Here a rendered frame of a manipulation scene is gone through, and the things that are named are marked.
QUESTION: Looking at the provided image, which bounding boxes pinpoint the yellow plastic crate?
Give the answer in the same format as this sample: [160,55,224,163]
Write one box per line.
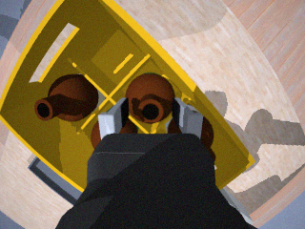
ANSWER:
[0,0,255,192]

